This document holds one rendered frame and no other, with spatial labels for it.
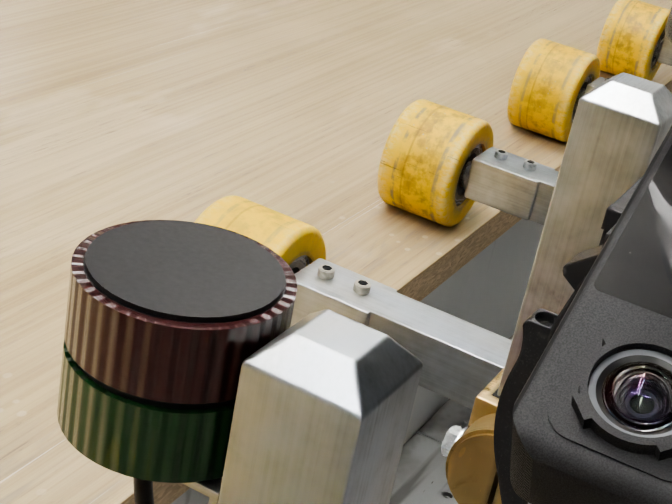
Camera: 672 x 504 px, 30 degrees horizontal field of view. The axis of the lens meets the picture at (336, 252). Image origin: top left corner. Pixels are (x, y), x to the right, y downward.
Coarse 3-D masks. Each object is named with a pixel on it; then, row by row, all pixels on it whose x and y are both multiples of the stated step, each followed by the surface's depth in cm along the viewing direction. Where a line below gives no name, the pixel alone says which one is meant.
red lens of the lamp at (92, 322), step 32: (288, 288) 33; (96, 320) 31; (128, 320) 31; (160, 320) 31; (256, 320) 32; (288, 320) 33; (96, 352) 32; (128, 352) 31; (160, 352) 31; (192, 352) 31; (224, 352) 31; (128, 384) 32; (160, 384) 31; (192, 384) 31; (224, 384) 32
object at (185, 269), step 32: (128, 224) 35; (160, 224) 35; (192, 224) 36; (96, 256) 33; (128, 256) 33; (160, 256) 33; (192, 256) 34; (224, 256) 34; (256, 256) 34; (96, 288) 32; (128, 288) 32; (160, 288) 32; (192, 288) 32; (224, 288) 33; (256, 288) 33; (192, 320) 31; (224, 320) 31
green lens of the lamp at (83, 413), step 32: (64, 352) 33; (64, 384) 33; (96, 384) 32; (64, 416) 34; (96, 416) 32; (128, 416) 32; (160, 416) 32; (192, 416) 32; (224, 416) 32; (96, 448) 33; (128, 448) 32; (160, 448) 32; (192, 448) 32; (224, 448) 33; (160, 480) 33; (192, 480) 33
